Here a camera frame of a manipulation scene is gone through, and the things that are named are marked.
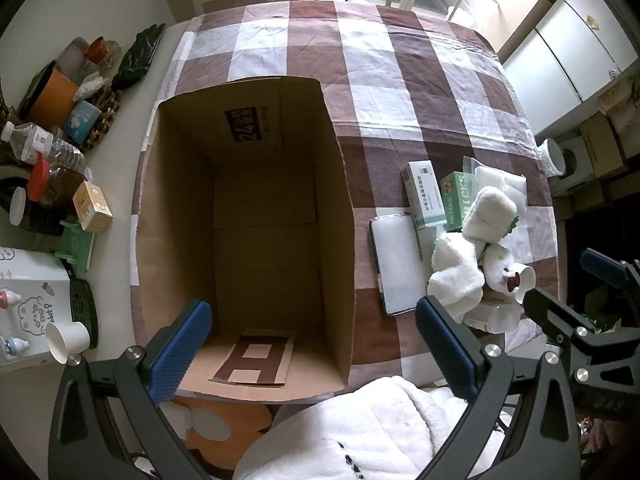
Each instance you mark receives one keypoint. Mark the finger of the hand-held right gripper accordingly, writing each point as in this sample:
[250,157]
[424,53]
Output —
[602,266]
[552,312]

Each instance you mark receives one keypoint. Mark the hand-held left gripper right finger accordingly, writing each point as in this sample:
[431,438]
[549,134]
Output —
[446,346]

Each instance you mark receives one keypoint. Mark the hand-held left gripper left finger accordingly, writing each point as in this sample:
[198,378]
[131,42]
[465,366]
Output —
[181,355]

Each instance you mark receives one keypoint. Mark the white paper cup red stopper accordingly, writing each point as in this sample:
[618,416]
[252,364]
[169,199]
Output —
[525,282]

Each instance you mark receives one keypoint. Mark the white fluffy towel roll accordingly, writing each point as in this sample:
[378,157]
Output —
[487,212]

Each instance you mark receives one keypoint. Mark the white cloth pack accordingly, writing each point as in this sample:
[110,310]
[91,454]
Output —
[502,180]

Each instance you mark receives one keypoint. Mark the brown cardboard box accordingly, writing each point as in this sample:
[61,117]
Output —
[260,240]

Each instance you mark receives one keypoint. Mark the green printed carton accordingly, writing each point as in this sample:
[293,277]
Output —
[456,195]

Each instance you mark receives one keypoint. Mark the white green medicine box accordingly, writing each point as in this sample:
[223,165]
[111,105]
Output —
[424,192]

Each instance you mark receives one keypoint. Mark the clear plastic container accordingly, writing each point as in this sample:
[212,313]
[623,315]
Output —
[75,57]

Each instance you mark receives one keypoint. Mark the black perforated tray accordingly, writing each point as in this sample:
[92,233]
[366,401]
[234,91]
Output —
[82,307]

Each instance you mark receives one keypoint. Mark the plain white paper cup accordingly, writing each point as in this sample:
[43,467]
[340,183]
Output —
[67,342]

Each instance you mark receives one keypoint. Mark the stack of cardboard cartons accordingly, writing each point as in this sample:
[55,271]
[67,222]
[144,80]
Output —
[600,150]

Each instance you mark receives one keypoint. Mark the white fleece garment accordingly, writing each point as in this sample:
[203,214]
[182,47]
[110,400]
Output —
[370,435]

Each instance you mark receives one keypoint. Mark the green flat box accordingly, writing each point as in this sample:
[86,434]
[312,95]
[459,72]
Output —
[77,246]

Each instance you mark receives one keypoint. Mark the white cartoon printed box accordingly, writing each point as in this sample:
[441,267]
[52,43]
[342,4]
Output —
[30,305]

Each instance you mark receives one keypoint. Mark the small orange white carton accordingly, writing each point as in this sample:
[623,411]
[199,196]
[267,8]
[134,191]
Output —
[92,207]

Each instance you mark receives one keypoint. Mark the red lid glass jar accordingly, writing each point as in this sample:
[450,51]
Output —
[52,185]

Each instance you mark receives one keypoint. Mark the white cap dark bottle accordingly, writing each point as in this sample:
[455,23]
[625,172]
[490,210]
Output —
[19,205]

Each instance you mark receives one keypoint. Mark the white cabinet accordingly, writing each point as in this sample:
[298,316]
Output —
[575,45]

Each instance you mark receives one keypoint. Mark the clear water bottle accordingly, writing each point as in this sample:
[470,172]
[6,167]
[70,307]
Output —
[42,146]

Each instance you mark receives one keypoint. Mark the light blue small box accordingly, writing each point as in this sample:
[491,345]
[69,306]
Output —
[80,120]

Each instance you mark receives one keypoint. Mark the woven brown basket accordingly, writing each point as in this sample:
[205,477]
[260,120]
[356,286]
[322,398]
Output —
[105,110]

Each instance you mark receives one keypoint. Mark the brown white checkered tablecloth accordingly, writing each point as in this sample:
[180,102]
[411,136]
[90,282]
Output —
[400,85]

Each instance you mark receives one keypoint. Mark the black plastic bag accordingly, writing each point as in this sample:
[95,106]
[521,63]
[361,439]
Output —
[137,57]

